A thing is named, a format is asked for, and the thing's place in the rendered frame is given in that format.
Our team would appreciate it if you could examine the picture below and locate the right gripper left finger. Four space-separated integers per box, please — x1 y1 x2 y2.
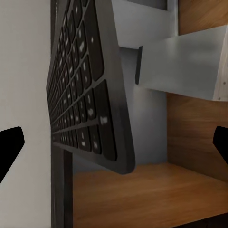
0 126 25 184

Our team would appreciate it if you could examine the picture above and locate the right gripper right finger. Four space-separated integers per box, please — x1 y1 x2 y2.
213 126 228 164

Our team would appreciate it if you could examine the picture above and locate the keyboard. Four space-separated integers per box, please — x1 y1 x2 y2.
46 0 135 175

